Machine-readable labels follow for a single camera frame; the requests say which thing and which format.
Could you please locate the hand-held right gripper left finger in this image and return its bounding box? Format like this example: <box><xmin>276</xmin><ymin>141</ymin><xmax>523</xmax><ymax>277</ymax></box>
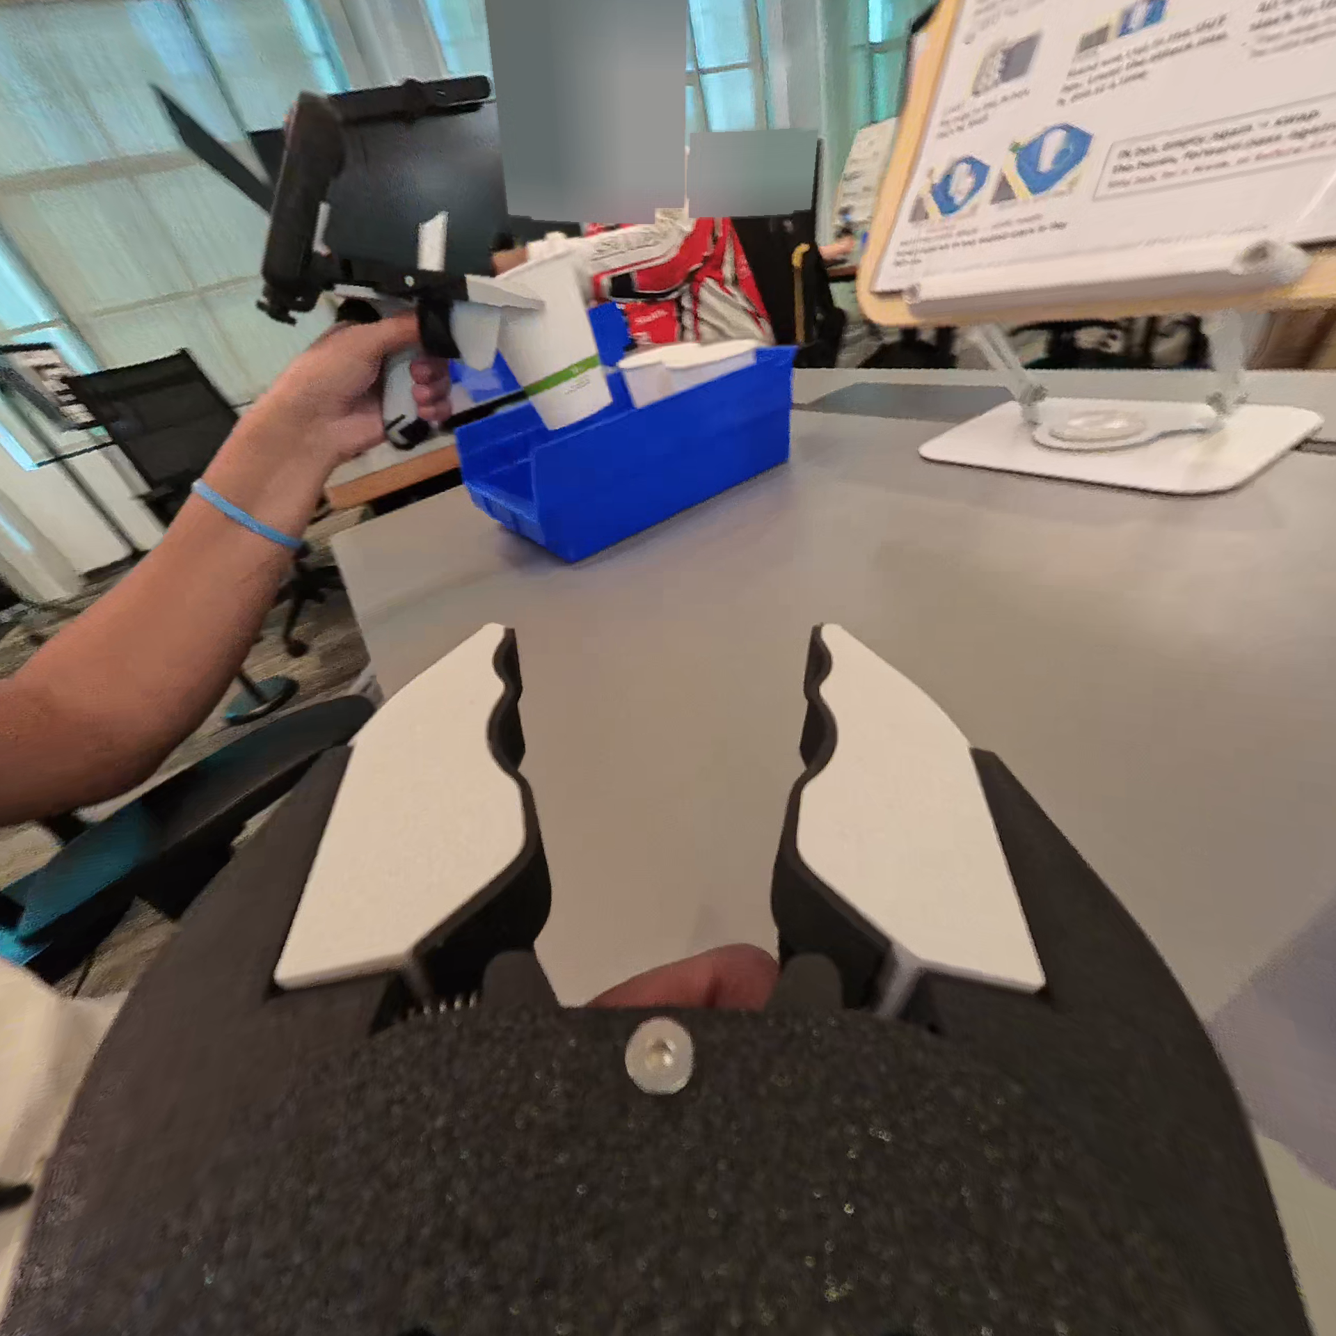
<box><xmin>274</xmin><ymin>623</ymin><xmax>550</xmax><ymax>1009</ymax></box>

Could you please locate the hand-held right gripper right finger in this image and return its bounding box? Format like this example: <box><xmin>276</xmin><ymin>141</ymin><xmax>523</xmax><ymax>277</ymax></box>
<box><xmin>770</xmin><ymin>623</ymin><xmax>1047</xmax><ymax>1014</ymax></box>

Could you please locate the white paper cup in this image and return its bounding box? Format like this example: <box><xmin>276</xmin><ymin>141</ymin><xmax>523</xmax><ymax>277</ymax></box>
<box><xmin>499</xmin><ymin>257</ymin><xmax>614</xmax><ymax>430</ymax></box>
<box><xmin>664</xmin><ymin>339</ymin><xmax>764</xmax><ymax>395</ymax></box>
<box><xmin>619</xmin><ymin>350</ymin><xmax>686</xmax><ymax>409</ymax></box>

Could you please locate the person's left hand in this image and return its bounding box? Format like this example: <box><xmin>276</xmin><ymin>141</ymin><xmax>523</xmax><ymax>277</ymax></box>
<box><xmin>203</xmin><ymin>313</ymin><xmax>460</xmax><ymax>546</ymax></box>

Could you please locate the person's right hand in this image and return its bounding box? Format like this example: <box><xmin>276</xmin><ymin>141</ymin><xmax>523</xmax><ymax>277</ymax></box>
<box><xmin>587</xmin><ymin>945</ymin><xmax>780</xmax><ymax>1009</ymax></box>

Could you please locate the black video bar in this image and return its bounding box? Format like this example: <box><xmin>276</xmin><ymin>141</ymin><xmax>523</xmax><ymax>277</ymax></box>
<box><xmin>326</xmin><ymin>75</ymin><xmax>494</xmax><ymax>116</ymax></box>

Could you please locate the wood-edged table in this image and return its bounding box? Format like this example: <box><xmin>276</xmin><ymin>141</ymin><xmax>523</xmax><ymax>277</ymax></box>
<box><xmin>323</xmin><ymin>413</ymin><xmax>466</xmax><ymax>514</ymax></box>

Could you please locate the small marker sign stand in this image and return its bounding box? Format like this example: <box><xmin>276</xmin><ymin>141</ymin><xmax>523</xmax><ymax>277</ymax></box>
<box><xmin>0</xmin><ymin>339</ymin><xmax>299</xmax><ymax>729</ymax></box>

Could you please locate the blue wristband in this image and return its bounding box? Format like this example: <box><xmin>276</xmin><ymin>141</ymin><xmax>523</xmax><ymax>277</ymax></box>
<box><xmin>190</xmin><ymin>477</ymin><xmax>306</xmax><ymax>555</ymax></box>

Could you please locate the printed instruction sheet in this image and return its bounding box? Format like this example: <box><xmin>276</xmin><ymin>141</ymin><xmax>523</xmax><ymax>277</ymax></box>
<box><xmin>872</xmin><ymin>0</ymin><xmax>1336</xmax><ymax>303</ymax></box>

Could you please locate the black wall screen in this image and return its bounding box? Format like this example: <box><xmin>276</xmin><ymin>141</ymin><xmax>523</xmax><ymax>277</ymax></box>
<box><xmin>248</xmin><ymin>99</ymin><xmax>509</xmax><ymax>282</ymax></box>

